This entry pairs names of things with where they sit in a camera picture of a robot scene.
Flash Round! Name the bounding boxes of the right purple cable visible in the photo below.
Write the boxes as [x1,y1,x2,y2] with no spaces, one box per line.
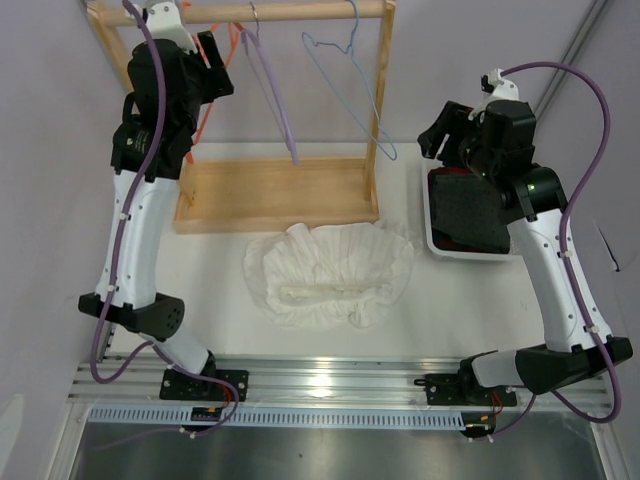
[467,61,622,444]

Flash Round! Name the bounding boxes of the orange plastic hanger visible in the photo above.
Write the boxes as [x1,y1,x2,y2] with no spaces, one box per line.
[180,0,246,164]

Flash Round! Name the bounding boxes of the purple plastic hanger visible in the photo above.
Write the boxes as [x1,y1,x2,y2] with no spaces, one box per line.
[240,1,300,166]

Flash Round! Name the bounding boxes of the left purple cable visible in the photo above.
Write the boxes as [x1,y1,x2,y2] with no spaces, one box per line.
[89,0,241,441]

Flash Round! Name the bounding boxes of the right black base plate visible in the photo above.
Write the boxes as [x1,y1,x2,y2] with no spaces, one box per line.
[413,373,517,407]

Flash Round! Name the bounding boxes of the dark dotted folded garment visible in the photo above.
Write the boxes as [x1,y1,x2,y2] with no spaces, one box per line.
[428,167,511,254]

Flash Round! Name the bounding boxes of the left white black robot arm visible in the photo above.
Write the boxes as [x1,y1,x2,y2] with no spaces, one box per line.
[78,31,234,400]

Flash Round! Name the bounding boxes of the wooden clothes rack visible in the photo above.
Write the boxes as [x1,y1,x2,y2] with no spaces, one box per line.
[85,0,397,235]

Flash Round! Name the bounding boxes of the purple cable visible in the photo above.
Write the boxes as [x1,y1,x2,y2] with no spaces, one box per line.
[89,0,241,441]
[467,61,622,444]

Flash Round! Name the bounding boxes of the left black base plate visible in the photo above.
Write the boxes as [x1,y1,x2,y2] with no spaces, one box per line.
[159,368,250,402]

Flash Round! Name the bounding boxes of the aluminium mounting rail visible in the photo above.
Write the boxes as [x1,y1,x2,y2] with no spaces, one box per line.
[67,353,614,414]

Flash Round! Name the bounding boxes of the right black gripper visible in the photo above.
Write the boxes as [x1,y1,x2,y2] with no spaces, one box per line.
[418,101,498,181]

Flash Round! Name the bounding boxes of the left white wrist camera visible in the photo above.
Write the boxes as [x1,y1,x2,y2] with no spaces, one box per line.
[144,1,197,53]

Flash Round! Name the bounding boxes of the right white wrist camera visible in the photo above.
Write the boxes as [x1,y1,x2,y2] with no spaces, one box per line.
[468,68,520,120]

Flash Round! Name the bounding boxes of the white pleated skirt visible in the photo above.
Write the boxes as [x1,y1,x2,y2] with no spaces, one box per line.
[243,222,416,331]

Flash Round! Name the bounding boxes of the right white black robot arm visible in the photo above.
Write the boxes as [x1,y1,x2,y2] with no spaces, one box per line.
[417,100,633,404]

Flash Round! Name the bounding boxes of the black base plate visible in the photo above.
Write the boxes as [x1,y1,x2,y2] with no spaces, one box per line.
[413,373,517,407]
[159,368,250,402]

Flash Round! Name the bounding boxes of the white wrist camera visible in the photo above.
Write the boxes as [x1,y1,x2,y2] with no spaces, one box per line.
[468,68,520,120]
[144,1,197,53]

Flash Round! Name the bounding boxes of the white slotted cable duct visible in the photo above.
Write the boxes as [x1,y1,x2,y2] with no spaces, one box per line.
[88,404,466,431]

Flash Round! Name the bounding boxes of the white plastic basket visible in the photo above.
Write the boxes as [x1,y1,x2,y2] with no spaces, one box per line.
[421,159,522,262]

